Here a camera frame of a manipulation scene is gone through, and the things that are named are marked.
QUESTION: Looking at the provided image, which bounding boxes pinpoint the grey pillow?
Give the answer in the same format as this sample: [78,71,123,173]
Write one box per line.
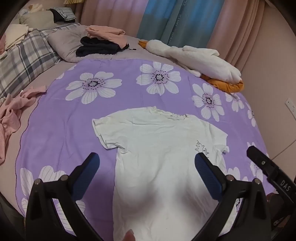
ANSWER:
[47,25,125,63]

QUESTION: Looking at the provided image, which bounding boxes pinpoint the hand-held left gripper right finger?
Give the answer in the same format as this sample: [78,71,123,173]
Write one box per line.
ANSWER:
[195,152,271,241]

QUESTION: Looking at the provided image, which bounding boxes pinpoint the beige pillow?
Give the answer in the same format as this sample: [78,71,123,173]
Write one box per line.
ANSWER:
[19,10,56,29]

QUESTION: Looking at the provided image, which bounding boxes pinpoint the white goose plush toy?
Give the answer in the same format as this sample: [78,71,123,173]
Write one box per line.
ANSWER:
[138,39,244,93]

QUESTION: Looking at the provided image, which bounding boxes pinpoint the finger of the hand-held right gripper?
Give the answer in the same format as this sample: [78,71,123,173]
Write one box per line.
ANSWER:
[246,146,282,181]

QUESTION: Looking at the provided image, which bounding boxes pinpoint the blue curtain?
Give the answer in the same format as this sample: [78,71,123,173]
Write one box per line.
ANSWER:
[137,0,226,48]

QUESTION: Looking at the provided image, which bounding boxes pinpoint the purple floral blanket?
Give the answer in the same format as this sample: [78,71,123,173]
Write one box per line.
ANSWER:
[14,58,277,237]

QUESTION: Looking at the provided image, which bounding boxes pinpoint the white wall socket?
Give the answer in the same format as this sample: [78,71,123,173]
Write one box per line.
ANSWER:
[285,97,296,111]

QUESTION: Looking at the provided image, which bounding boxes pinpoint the pink curtain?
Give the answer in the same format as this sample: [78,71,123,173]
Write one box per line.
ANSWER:
[75,0,279,72]

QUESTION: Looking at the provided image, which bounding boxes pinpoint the cream clothes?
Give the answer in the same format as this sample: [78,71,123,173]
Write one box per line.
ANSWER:
[0,23,34,59]

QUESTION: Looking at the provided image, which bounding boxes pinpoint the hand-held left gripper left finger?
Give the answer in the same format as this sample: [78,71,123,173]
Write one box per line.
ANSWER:
[25,152,104,241]

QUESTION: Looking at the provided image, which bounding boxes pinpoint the folded pink clothes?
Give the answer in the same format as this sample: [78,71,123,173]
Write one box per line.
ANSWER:
[85,25,129,49]

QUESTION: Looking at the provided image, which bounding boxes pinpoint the folded plaid cloth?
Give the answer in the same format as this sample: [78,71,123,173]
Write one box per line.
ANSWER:
[50,7,77,23]

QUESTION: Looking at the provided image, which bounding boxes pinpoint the dark navy clothes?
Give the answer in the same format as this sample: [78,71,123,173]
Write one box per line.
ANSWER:
[75,36,130,57]

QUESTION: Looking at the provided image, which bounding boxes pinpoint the crumpled pink garment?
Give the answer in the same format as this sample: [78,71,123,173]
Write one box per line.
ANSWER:
[0,85,47,165]

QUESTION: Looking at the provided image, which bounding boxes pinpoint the white t-shirt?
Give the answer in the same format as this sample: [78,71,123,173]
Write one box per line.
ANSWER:
[92,106,242,241]

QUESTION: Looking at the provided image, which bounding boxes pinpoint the small plush toy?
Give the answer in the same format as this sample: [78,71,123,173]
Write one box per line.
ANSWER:
[19,3,45,16]

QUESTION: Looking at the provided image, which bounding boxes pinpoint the person's left hand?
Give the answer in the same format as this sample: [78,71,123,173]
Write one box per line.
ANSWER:
[122,229,136,241]

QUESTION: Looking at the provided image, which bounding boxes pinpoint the plaid pillow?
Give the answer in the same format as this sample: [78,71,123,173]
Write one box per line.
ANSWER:
[0,23,81,99]

